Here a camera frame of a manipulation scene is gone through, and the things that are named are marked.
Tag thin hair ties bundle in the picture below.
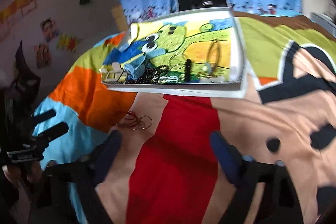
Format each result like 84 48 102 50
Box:
116 110 153 131

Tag light blue smart watch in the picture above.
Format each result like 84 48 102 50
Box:
122 48 166 80

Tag small white beaded charm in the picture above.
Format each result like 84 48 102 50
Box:
158 76 178 84

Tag person's hand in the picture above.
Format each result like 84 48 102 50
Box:
2 161 43 186

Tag black office chair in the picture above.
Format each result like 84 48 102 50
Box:
1 44 41 138

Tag family drawing poster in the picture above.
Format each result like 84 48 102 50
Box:
34 43 52 69

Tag colourful cartoon bed sheet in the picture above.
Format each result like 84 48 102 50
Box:
36 12 335 223

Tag cartoon boy poster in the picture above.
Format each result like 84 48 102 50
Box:
41 18 60 42

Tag white tray with frog picture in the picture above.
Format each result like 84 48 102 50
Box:
103 7 247 98

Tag small green hanging pouch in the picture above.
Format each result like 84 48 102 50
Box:
79 0 92 6

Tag wooden cabinet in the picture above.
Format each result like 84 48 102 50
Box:
111 4 129 32

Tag certificates on wall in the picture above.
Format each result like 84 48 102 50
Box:
1 0 38 42

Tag white box by wall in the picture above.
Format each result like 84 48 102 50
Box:
310 12 336 37

